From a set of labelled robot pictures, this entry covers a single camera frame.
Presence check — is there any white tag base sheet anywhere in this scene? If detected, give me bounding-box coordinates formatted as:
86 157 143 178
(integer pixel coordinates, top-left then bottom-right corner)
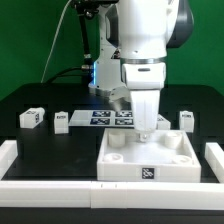
69 110 134 127

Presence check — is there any white square tabletop part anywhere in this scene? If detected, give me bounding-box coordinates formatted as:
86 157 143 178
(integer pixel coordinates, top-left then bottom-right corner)
97 128 201 183

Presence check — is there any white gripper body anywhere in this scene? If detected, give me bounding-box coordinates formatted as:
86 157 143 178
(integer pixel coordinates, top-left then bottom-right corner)
122 62 166 132

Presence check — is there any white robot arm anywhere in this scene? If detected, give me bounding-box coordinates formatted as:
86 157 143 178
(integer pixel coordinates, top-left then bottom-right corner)
89 0 194 142

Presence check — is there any white cable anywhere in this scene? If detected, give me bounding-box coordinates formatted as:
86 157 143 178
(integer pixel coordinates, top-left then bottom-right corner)
40 0 73 84

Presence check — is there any white U-shaped fence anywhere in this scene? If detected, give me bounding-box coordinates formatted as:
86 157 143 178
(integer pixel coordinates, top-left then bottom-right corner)
0 140 224 211

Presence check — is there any black cable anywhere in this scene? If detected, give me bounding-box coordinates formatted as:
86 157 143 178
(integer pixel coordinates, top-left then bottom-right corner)
45 65 94 84

